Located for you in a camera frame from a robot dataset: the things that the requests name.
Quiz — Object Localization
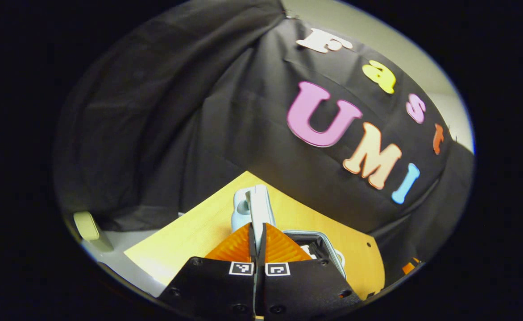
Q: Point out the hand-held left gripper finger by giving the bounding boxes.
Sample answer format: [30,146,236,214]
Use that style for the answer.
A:
[258,223,363,320]
[158,223,258,319]

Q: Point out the light blue suitcase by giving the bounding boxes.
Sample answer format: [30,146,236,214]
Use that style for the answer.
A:
[231,184,348,280]

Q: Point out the pale green chair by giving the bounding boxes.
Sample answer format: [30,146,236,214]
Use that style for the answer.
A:
[73,211,114,253]

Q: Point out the black backdrop cloth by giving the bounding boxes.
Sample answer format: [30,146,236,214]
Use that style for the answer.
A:
[53,0,475,286]

